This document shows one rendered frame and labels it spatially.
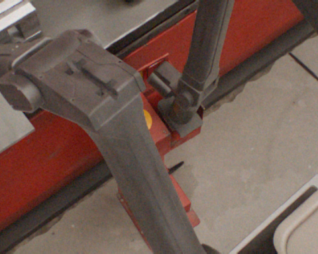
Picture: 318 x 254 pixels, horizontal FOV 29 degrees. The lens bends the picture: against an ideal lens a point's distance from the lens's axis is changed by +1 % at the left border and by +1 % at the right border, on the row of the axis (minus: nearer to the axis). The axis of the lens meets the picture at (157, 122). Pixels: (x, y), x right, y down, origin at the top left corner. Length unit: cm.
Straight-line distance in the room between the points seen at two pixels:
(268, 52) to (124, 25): 105
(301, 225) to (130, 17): 80
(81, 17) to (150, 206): 85
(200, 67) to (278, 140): 115
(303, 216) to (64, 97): 38
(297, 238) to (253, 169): 145
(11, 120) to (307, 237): 66
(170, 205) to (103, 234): 146
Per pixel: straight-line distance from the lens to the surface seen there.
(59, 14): 150
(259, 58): 241
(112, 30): 147
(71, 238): 219
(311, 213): 85
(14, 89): 68
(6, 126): 125
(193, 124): 144
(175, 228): 75
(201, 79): 123
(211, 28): 113
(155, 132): 144
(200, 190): 222
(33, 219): 218
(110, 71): 64
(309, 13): 98
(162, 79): 134
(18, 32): 148
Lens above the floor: 211
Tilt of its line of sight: 66 degrees down
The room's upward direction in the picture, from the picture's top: straight up
